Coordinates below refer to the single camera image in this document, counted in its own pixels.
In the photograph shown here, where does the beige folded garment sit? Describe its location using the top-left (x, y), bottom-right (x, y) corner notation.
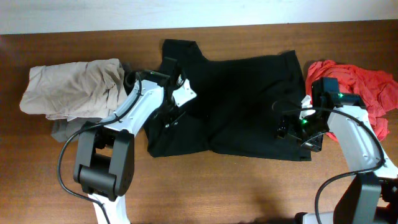
top-left (19, 58), bottom-right (127, 120)

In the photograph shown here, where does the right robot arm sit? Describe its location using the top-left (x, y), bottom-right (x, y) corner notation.
top-left (277, 78), bottom-right (397, 223)

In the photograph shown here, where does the black polo shirt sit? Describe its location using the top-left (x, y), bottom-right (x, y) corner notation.
top-left (144, 39), bottom-right (311, 161)

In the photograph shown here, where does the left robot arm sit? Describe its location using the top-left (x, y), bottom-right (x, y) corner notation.
top-left (73, 57), bottom-right (197, 223)

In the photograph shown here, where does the grey folded garment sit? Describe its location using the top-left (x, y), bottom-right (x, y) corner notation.
top-left (51, 118), bottom-right (96, 142)

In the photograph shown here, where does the red crumpled shirt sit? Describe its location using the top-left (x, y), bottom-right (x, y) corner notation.
top-left (305, 60), bottom-right (397, 141)

